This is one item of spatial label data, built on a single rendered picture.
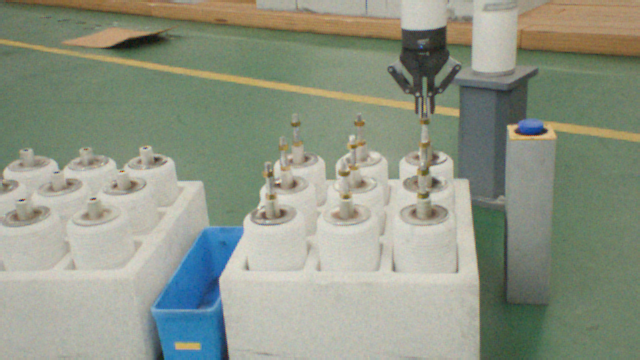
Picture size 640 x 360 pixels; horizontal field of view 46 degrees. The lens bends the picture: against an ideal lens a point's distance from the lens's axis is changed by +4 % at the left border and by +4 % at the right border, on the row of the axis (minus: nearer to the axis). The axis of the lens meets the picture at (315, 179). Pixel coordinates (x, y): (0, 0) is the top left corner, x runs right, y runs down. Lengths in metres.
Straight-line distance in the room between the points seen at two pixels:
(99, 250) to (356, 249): 0.41
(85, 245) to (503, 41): 0.95
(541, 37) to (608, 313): 1.94
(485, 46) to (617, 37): 1.47
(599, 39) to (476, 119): 1.47
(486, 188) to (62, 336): 0.96
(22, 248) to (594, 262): 1.04
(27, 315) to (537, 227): 0.85
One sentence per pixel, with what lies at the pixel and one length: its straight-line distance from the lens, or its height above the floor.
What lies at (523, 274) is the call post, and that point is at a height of 0.06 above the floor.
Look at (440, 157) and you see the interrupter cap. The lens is 1.34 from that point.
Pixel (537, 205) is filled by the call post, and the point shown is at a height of 0.19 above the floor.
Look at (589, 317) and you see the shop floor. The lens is 1.38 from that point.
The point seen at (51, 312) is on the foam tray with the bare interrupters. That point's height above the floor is 0.12.
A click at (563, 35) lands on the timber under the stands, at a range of 3.15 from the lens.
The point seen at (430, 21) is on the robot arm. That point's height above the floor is 0.50.
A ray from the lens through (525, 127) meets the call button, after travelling 1.27.
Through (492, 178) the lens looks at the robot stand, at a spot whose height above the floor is 0.07.
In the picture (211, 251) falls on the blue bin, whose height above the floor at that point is 0.07.
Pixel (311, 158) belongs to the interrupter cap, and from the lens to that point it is 1.37.
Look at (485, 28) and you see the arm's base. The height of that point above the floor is 0.41.
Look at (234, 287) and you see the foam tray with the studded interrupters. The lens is 1.14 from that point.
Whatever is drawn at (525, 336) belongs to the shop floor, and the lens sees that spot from 1.31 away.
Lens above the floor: 0.74
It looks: 22 degrees down
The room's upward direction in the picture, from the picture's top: 5 degrees counter-clockwise
